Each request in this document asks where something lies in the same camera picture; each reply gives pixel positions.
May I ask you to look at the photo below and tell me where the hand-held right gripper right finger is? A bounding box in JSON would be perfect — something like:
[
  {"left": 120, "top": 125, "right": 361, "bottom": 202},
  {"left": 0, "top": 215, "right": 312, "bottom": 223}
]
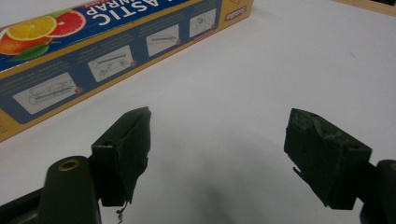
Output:
[{"left": 283, "top": 107, "right": 374, "bottom": 211}]

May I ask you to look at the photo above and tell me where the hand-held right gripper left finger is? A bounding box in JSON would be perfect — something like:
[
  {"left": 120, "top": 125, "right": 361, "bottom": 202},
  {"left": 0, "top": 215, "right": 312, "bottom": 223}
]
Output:
[{"left": 91, "top": 105, "right": 152, "bottom": 208}]

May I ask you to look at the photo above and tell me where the blue yellow plastic wrap box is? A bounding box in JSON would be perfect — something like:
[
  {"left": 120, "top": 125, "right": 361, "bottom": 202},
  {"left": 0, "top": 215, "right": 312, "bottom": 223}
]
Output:
[{"left": 0, "top": 0, "right": 255, "bottom": 144}]

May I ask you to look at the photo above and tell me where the wooden strip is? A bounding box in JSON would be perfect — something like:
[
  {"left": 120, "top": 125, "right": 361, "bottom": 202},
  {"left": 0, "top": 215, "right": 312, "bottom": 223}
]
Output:
[{"left": 332, "top": 0, "right": 396, "bottom": 18}]

